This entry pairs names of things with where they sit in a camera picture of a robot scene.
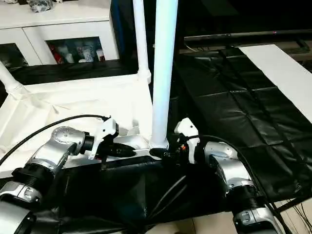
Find black case with gold label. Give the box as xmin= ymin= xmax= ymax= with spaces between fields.
xmin=109 ymin=0 xmax=187 ymax=71

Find black long bar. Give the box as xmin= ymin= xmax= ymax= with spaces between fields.
xmin=183 ymin=28 xmax=312 ymax=44

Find thin floor cables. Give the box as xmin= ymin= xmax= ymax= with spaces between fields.
xmin=287 ymin=202 xmax=312 ymax=234

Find red white small bottle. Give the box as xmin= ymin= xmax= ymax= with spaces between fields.
xmin=49 ymin=45 xmax=64 ymax=65

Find black mat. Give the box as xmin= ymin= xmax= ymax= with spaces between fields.
xmin=0 ymin=47 xmax=312 ymax=234

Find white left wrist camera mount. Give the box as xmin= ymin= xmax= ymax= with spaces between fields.
xmin=84 ymin=116 xmax=120 ymax=161

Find white plastic table leg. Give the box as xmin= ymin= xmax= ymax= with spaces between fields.
xmin=149 ymin=0 xmax=179 ymax=154
xmin=132 ymin=0 xmax=152 ymax=85
xmin=0 ymin=60 xmax=25 ymax=95

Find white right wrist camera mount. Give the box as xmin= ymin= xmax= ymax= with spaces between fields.
xmin=174 ymin=117 xmax=201 ymax=165

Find black stand leg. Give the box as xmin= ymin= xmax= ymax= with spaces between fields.
xmin=276 ymin=196 xmax=312 ymax=213

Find white plastic table top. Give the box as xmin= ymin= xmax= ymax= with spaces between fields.
xmin=0 ymin=72 xmax=172 ymax=180

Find white cabinet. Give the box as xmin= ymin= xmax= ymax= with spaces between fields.
xmin=0 ymin=0 xmax=120 ymax=67

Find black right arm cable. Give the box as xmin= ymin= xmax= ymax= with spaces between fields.
xmin=187 ymin=135 xmax=287 ymax=221

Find white flat sheet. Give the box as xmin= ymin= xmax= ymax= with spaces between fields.
xmin=238 ymin=43 xmax=312 ymax=120

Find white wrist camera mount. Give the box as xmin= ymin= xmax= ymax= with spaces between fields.
xmin=174 ymin=117 xmax=201 ymax=165
xmin=84 ymin=116 xmax=120 ymax=161

